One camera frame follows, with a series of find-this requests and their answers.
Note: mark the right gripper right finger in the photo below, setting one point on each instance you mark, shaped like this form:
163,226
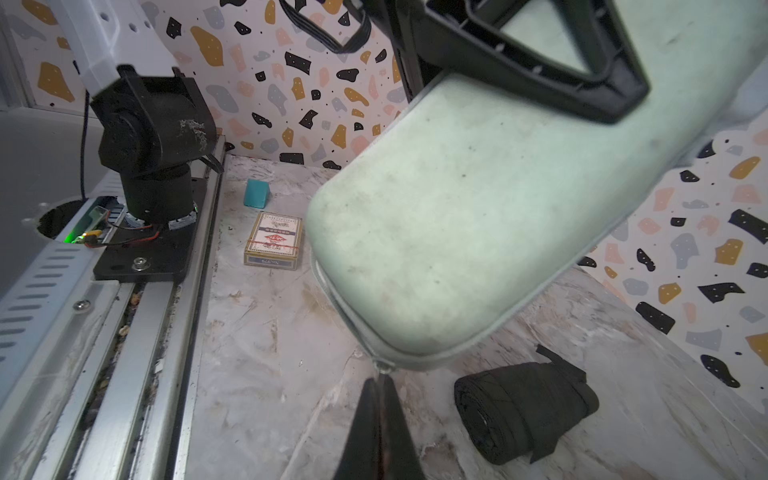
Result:
399,459

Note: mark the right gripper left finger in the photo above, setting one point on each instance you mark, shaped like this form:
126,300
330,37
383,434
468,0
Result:
361,458

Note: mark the mint green zippered sleeve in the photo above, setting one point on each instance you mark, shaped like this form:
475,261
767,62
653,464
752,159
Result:
475,198

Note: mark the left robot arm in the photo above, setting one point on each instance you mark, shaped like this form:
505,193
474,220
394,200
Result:
156,121

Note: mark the black folded umbrella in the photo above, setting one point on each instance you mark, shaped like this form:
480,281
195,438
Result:
523,409

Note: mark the small teal block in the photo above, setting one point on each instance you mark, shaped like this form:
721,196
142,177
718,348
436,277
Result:
256,194

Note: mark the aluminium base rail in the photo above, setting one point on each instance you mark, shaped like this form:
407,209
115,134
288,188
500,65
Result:
98,377

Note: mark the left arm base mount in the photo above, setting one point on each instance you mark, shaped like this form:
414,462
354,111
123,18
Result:
154,241

